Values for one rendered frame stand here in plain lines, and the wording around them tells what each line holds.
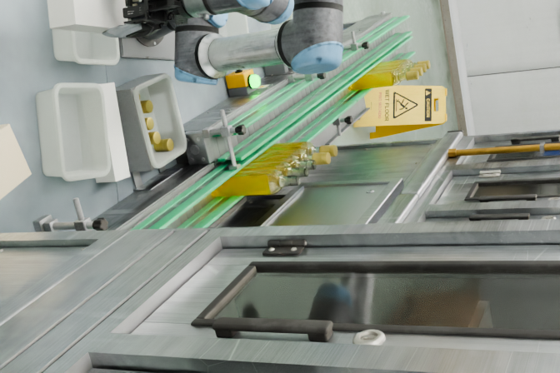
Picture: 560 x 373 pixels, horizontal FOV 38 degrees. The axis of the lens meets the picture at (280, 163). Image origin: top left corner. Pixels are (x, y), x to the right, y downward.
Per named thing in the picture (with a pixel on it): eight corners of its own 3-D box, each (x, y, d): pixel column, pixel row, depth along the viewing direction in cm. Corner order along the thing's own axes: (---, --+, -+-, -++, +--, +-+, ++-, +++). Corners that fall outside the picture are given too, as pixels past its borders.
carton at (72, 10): (46, -6, 149) (72, -11, 146) (127, 7, 170) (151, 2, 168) (49, 28, 149) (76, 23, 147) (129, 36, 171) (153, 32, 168)
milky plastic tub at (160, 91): (128, 173, 217) (156, 171, 213) (106, 91, 211) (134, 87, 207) (163, 151, 232) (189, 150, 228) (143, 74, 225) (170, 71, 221)
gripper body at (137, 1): (117, -18, 148) (172, -28, 142) (145, -12, 156) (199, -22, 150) (120, 26, 148) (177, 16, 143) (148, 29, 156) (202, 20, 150)
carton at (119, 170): (96, 182, 206) (115, 181, 203) (79, 87, 202) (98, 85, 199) (111, 177, 211) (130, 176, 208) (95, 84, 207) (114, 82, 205)
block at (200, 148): (187, 166, 231) (209, 165, 228) (180, 134, 229) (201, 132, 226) (194, 162, 234) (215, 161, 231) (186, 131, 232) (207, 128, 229)
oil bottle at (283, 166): (221, 189, 234) (288, 186, 225) (217, 171, 233) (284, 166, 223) (230, 181, 239) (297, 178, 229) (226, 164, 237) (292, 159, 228)
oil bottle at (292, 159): (230, 181, 239) (297, 178, 229) (226, 164, 237) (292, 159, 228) (239, 175, 244) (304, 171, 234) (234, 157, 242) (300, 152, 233)
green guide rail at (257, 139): (217, 161, 232) (242, 161, 229) (217, 158, 232) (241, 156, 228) (395, 35, 381) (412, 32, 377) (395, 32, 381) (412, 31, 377)
